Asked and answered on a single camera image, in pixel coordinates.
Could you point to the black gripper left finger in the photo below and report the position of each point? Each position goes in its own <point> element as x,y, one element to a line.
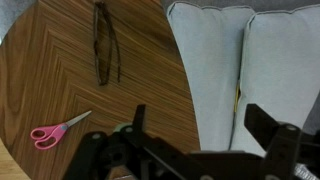
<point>138,116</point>

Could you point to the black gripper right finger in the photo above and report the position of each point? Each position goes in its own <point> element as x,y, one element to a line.
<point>260,125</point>

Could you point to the thin yellow pencil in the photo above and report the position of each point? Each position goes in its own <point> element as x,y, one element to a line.
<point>237,100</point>

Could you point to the dark folded eyeglasses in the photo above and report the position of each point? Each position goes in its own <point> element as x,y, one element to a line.
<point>101,81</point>

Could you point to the light grey sofa cushion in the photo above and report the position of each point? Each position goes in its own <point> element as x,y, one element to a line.
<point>210,66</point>
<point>280,66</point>

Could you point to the dark grey sofa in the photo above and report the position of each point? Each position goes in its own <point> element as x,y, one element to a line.
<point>266,4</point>

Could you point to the grey rug with white edge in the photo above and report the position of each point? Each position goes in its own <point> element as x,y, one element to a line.
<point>13,13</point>

